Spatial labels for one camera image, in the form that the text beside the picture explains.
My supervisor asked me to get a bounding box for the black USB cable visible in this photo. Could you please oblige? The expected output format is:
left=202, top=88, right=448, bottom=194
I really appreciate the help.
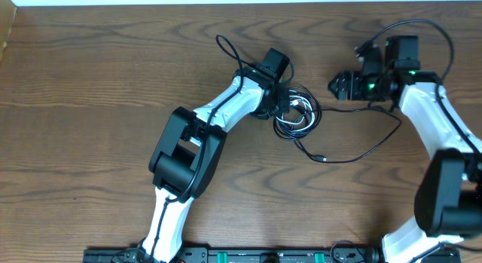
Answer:
left=273, top=85, right=403, bottom=164

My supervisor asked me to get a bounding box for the white USB cable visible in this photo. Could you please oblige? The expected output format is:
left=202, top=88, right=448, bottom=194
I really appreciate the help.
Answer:
left=276, top=96, right=316, bottom=130

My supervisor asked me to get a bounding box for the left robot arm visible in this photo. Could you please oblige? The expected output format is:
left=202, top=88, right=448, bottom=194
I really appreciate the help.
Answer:
left=137, top=48, right=290, bottom=262

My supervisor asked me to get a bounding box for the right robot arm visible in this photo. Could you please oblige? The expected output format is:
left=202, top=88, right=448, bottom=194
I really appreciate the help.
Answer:
left=328, top=35, right=481, bottom=262

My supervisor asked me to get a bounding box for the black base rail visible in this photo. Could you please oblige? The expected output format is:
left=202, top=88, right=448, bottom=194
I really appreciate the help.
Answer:
left=82, top=246, right=462, bottom=263

